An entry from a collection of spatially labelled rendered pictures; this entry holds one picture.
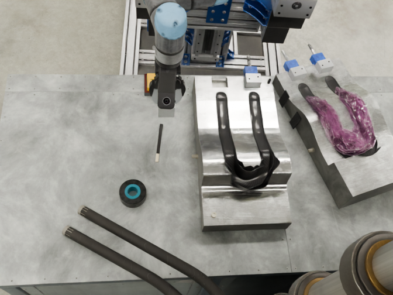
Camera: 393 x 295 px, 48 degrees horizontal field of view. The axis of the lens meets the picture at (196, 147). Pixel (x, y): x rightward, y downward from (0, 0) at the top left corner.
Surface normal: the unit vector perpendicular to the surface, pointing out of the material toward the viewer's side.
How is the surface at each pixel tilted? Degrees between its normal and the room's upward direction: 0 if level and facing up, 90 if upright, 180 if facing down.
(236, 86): 0
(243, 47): 0
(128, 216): 0
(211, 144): 28
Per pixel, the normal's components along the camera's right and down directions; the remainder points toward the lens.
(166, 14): 0.10, -0.45
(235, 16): 0.00, 0.89
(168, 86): 0.13, 0.06
